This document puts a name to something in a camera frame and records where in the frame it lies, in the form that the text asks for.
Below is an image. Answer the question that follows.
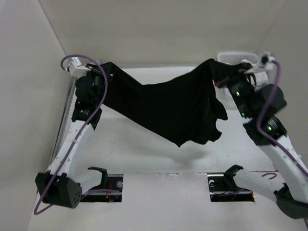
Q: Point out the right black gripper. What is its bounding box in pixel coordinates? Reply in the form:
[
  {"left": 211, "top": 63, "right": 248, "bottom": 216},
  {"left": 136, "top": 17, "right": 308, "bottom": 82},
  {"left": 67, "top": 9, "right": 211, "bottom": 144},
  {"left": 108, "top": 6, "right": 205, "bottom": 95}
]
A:
[{"left": 206, "top": 58, "right": 252, "bottom": 115}]

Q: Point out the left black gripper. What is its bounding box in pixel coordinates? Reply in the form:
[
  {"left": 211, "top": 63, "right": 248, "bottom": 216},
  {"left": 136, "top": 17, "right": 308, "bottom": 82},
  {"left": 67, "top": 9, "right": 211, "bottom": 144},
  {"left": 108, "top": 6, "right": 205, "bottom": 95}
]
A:
[{"left": 83, "top": 62, "right": 113, "bottom": 105}]

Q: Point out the black tank top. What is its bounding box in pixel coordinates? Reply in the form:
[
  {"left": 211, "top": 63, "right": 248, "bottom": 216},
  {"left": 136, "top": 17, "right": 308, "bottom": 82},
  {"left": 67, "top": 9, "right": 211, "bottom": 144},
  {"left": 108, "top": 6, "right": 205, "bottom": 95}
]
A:
[{"left": 102, "top": 59, "right": 245, "bottom": 147}]

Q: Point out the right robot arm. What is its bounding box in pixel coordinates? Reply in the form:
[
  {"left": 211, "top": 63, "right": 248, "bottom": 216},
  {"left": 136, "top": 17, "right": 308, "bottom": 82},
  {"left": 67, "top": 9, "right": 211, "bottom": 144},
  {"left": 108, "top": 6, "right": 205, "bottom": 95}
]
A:
[{"left": 214, "top": 61, "right": 308, "bottom": 219}]

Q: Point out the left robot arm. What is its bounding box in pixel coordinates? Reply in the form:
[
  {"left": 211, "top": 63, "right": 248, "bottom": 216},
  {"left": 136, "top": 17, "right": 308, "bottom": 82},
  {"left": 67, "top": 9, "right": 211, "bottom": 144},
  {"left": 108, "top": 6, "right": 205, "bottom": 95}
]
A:
[{"left": 35, "top": 63, "right": 113, "bottom": 208}]

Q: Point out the white plastic basket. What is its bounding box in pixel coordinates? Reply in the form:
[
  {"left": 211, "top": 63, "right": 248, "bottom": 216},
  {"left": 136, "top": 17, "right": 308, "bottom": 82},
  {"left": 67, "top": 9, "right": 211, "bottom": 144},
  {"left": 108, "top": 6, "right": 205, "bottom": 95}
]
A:
[{"left": 215, "top": 51, "right": 259, "bottom": 110}]

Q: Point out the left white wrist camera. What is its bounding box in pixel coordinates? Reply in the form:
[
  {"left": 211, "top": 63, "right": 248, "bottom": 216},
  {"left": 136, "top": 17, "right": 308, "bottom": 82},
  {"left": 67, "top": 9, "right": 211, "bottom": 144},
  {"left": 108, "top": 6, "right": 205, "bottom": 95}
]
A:
[{"left": 68, "top": 57, "right": 90, "bottom": 78}]

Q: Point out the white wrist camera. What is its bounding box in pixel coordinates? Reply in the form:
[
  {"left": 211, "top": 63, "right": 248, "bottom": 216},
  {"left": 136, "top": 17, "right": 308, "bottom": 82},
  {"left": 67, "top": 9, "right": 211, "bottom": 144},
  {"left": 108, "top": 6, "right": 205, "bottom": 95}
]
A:
[
  {"left": 249, "top": 51, "right": 275, "bottom": 73},
  {"left": 68, "top": 57, "right": 90, "bottom": 78}
]

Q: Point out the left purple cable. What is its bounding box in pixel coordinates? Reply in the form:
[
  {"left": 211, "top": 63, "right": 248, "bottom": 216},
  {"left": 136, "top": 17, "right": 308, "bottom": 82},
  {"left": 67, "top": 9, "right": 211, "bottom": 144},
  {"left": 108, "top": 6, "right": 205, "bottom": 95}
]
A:
[{"left": 34, "top": 54, "right": 121, "bottom": 215}]

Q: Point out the purple cable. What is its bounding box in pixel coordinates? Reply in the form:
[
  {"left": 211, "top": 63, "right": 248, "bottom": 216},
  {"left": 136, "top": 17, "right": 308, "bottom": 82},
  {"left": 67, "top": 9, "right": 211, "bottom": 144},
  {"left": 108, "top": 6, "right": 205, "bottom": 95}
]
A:
[
  {"left": 211, "top": 60, "right": 308, "bottom": 193},
  {"left": 34, "top": 54, "right": 121, "bottom": 215}
]

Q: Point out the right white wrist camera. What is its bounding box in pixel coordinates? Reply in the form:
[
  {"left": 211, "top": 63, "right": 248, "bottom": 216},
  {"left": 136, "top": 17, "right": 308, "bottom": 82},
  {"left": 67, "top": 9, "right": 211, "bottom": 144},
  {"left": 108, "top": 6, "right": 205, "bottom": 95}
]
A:
[{"left": 249, "top": 51, "right": 275, "bottom": 73}]

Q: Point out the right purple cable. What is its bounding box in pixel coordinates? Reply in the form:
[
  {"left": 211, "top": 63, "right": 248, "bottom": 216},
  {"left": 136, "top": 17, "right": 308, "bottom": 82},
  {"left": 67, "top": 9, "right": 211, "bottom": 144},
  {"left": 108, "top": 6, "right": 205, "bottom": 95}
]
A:
[{"left": 211, "top": 60, "right": 308, "bottom": 193}]

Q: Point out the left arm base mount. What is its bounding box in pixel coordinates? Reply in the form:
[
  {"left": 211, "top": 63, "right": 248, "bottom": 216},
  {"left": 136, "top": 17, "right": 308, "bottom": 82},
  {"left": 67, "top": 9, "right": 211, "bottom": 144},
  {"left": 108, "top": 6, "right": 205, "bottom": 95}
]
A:
[{"left": 80, "top": 167, "right": 124, "bottom": 203}]

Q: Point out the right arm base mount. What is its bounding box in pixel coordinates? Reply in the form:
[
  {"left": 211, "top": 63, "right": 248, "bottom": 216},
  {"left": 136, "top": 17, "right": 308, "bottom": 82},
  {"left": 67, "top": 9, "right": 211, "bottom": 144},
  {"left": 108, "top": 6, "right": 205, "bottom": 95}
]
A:
[{"left": 207, "top": 165, "right": 255, "bottom": 202}]

